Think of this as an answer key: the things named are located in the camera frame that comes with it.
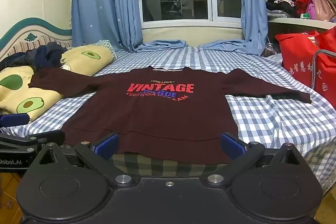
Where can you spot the red garment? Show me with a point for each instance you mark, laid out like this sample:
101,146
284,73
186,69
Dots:
304,1

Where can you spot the dark folded clothes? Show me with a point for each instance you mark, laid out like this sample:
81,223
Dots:
281,5

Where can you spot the green toy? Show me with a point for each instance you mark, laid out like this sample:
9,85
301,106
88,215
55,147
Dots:
304,16

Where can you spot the blue star print curtain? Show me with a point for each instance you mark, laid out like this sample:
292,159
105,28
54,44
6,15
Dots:
105,3
253,3

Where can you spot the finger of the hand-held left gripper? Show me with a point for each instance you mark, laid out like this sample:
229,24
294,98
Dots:
13,120
50,138

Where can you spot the pile of dark clothes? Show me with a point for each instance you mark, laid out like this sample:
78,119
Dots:
47,54

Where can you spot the pink handbag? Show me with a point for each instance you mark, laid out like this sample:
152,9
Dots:
323,7

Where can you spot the cream and teal headboard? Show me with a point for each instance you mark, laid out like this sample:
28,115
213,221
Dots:
31,36

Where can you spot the blue checked bed sheet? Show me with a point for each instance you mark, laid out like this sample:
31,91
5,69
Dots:
262,119

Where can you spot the yellow avocado print pillow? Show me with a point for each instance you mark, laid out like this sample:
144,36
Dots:
86,58
23,98

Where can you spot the red fabric bag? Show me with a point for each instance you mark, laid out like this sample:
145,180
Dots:
296,56

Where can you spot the maroon printed sweater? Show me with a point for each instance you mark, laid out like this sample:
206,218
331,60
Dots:
157,119

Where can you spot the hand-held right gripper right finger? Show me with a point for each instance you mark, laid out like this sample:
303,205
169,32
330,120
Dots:
232,145

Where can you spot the grey metal tube frame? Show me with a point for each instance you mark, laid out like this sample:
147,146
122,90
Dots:
313,66

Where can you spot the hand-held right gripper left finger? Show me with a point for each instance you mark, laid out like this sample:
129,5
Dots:
106,145

